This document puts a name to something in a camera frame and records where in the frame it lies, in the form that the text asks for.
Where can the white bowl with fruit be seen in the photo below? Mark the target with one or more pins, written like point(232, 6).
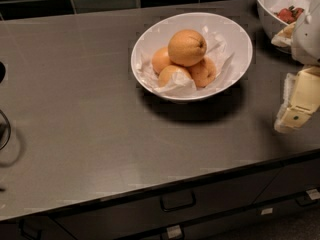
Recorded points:
point(271, 24)

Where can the white oval bowl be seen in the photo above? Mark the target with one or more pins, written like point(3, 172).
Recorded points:
point(238, 41)

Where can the right drawer handle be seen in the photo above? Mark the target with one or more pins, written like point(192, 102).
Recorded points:
point(309, 198)

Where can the orange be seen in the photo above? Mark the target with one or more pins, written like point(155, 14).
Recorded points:
point(187, 47)
point(203, 73)
point(160, 60)
point(167, 73)

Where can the black drawer handle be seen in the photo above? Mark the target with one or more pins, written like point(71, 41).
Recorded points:
point(176, 201)

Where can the lower drawer handle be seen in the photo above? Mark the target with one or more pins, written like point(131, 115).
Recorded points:
point(173, 233)

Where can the white paper liner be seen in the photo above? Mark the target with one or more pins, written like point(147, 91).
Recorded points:
point(179, 87)

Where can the red fruit pieces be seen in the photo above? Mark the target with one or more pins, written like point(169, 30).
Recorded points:
point(290, 14)

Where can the black wire object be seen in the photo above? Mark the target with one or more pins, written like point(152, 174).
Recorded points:
point(5, 130)

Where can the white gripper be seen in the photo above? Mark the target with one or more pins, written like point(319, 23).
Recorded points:
point(307, 37)

